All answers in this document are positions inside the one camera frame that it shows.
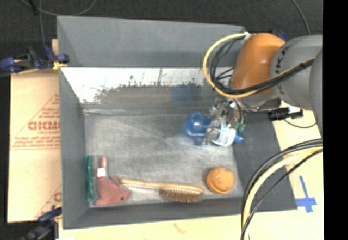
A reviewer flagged wooden bristle brush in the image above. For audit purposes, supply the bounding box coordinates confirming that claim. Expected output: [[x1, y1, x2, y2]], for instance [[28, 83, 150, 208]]
[[119, 178, 205, 204]]

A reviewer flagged orange ball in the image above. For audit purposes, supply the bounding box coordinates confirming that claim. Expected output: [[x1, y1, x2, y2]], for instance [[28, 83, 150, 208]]
[[206, 167, 235, 194]]

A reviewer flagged blue clear plastic cup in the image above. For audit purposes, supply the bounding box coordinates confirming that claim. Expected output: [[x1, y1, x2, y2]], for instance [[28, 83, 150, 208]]
[[185, 110, 214, 146]]

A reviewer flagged red-brown toy animal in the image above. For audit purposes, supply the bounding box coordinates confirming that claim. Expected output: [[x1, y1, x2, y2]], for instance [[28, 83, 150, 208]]
[[94, 175, 132, 206]]

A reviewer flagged dark green flat block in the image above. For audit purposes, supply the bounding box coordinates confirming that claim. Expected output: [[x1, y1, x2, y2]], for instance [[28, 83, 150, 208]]
[[84, 155, 95, 202]]

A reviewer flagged black cylinder on white bracket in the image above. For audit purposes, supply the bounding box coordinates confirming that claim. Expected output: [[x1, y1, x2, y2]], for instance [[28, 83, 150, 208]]
[[268, 100, 304, 122]]

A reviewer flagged clear plastic bottle blue cap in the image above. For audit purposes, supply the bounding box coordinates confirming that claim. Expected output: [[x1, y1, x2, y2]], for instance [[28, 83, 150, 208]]
[[203, 121, 244, 147]]

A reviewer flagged grey metal bin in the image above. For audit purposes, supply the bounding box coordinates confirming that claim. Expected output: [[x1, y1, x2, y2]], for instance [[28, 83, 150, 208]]
[[56, 15, 297, 229]]

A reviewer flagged pink tube with white band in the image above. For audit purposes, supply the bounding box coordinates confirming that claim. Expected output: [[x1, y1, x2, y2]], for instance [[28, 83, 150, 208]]
[[96, 155, 108, 179]]

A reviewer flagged brown cardboard board red print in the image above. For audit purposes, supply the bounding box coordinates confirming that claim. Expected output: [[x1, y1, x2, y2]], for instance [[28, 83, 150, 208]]
[[7, 70, 63, 224]]

